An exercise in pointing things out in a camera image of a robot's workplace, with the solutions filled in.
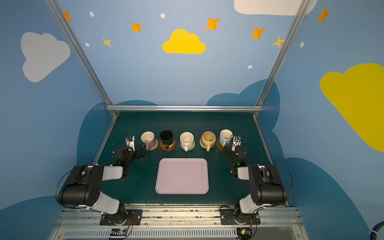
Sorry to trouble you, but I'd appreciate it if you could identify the light blue mug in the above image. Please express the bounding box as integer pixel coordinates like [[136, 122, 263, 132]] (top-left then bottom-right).
[[219, 129, 233, 148]]

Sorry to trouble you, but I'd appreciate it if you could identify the purple mug cream inside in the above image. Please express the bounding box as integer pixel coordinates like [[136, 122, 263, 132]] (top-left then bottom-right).
[[141, 131, 155, 145]]

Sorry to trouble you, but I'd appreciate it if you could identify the yellow mug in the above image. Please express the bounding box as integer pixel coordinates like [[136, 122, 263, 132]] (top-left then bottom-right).
[[201, 131, 217, 147]]

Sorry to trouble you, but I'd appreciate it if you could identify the beige woven coaster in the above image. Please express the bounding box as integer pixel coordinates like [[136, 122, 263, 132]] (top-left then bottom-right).
[[199, 139, 214, 152]]

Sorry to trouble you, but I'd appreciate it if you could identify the black mug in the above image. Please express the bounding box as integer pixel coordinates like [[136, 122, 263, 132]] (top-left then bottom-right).
[[160, 130, 174, 146]]

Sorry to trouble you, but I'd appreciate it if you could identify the grey woven coaster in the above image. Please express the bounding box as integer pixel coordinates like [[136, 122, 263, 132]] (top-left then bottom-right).
[[180, 141, 196, 152]]

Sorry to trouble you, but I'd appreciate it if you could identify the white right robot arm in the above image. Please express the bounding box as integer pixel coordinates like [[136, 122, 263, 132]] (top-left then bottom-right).
[[224, 146, 290, 217]]

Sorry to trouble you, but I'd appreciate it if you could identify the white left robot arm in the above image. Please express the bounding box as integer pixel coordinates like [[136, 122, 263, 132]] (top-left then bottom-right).
[[55, 146, 146, 227]]

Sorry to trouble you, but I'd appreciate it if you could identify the tan woven coaster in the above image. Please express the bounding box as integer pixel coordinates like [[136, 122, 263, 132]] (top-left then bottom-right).
[[144, 138, 159, 151]]

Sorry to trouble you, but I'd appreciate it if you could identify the lilac serving tray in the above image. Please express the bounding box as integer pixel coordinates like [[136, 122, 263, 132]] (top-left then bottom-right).
[[155, 158, 209, 195]]

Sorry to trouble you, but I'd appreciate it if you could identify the left circuit board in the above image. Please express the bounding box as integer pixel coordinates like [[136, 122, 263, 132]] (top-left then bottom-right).
[[109, 228, 129, 240]]

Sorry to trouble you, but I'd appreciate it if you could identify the circuit board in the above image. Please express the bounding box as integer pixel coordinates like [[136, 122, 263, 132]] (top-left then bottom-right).
[[109, 228, 129, 240], [236, 228, 253, 240]]

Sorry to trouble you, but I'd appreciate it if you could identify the right circuit board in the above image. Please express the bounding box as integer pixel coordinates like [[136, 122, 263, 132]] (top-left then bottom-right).
[[236, 228, 253, 240]]

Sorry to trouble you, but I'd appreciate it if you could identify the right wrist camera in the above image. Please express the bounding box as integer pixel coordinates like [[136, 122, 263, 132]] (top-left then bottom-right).
[[231, 135, 247, 167]]

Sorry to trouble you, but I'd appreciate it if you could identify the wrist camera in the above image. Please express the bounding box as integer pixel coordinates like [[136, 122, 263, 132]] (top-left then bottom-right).
[[113, 135, 135, 166], [231, 135, 247, 167]]

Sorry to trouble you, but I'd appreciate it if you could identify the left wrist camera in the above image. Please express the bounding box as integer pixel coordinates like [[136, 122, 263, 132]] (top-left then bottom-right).
[[113, 135, 135, 166]]

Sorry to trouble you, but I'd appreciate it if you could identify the horizontal aluminium frame rail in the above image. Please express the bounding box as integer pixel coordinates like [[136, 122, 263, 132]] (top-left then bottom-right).
[[106, 105, 263, 112]]

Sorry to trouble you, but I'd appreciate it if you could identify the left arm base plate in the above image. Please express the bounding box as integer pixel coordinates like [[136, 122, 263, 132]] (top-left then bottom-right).
[[100, 210, 143, 226]]

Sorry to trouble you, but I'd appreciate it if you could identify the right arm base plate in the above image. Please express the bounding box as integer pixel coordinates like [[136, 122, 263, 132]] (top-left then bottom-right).
[[219, 209, 261, 225]]

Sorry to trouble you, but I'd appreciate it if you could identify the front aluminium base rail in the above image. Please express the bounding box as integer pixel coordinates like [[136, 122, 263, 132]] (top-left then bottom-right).
[[50, 204, 309, 240]]

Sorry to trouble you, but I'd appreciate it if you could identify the left aluminium frame post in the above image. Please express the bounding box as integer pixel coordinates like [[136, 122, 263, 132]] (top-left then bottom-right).
[[45, 0, 113, 107]]

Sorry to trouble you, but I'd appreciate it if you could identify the aluminium frame post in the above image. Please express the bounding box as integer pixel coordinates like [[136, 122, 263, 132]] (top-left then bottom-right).
[[45, 0, 113, 107], [252, 0, 311, 120]]

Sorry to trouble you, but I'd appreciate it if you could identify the right aluminium frame post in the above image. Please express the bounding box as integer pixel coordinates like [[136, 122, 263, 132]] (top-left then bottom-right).
[[252, 0, 311, 120]]

